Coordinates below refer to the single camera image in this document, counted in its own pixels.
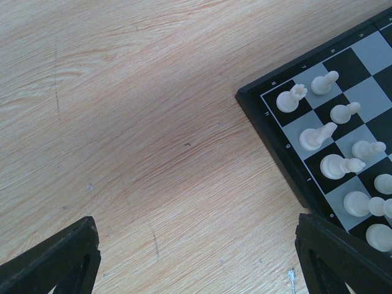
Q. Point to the white bishop on board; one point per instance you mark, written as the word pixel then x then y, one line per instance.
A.
pixel 334 166

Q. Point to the black white chess board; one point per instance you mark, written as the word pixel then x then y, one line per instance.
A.
pixel 325 117

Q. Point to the white knight on board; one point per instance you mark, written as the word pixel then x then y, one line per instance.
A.
pixel 312 139

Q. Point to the white pawn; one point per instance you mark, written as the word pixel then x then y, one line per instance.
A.
pixel 364 150
pixel 341 114
pixel 383 184
pixel 322 84

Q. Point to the white king on board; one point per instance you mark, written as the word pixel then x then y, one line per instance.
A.
pixel 379 237

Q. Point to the white queen on board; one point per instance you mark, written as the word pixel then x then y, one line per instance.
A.
pixel 359 204

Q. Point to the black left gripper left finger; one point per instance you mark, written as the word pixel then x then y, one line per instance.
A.
pixel 66 262

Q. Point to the white rook on board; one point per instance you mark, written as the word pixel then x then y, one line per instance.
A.
pixel 288 101

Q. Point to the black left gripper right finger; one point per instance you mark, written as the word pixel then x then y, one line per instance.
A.
pixel 333 261

